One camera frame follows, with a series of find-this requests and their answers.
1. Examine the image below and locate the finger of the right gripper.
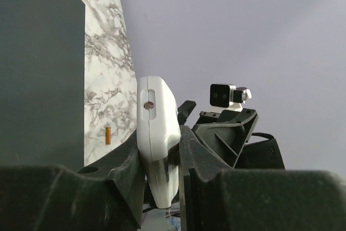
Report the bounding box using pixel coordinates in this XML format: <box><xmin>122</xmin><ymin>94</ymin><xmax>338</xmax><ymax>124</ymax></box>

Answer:
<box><xmin>192</xmin><ymin>121</ymin><xmax>245</xmax><ymax>168</ymax></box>
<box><xmin>177</xmin><ymin>100</ymin><xmax>196</xmax><ymax>126</ymax></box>

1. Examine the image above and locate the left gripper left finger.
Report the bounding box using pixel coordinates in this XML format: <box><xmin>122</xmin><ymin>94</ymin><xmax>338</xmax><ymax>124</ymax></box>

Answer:
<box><xmin>1</xmin><ymin>134</ymin><xmax>143</xmax><ymax>230</ymax></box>

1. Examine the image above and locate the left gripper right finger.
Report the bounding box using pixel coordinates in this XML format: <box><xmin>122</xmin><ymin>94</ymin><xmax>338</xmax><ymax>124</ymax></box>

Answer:
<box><xmin>179</xmin><ymin>126</ymin><xmax>345</xmax><ymax>230</ymax></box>

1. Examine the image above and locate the dark flat metal box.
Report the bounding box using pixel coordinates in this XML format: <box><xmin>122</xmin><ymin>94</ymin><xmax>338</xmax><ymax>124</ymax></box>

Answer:
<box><xmin>1</xmin><ymin>0</ymin><xmax>85</xmax><ymax>170</ymax></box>

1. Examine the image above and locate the white remote control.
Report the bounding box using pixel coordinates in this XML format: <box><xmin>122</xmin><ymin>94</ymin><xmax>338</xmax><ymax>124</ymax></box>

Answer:
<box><xmin>137</xmin><ymin>76</ymin><xmax>181</xmax><ymax>209</ymax></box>

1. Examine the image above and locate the orange battery right side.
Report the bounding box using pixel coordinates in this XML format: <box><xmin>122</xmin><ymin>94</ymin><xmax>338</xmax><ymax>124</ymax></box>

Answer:
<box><xmin>105</xmin><ymin>127</ymin><xmax>111</xmax><ymax>145</ymax></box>

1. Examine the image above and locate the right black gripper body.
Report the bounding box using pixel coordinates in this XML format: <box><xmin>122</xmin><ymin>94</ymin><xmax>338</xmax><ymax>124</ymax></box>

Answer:
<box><xmin>194</xmin><ymin>109</ymin><xmax>258</xmax><ymax>168</ymax></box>

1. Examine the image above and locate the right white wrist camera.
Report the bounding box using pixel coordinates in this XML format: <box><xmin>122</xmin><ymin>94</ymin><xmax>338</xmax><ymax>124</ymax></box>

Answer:
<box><xmin>209</xmin><ymin>84</ymin><xmax>252</xmax><ymax>112</ymax></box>

